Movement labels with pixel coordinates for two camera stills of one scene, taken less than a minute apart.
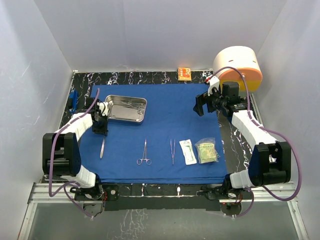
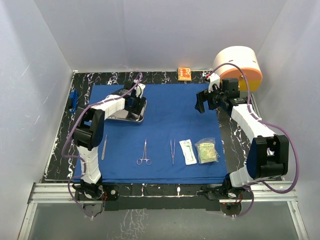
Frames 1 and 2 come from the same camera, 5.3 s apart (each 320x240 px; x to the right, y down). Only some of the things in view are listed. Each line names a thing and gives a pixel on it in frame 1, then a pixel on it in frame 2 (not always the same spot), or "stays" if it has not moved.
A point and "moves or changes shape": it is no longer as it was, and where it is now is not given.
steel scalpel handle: (102, 148) moves or changes shape
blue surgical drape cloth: (176, 144) stays
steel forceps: (173, 155) stays
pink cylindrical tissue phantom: (243, 58) stays
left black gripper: (104, 131) → (139, 102)
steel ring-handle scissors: (148, 161) stays
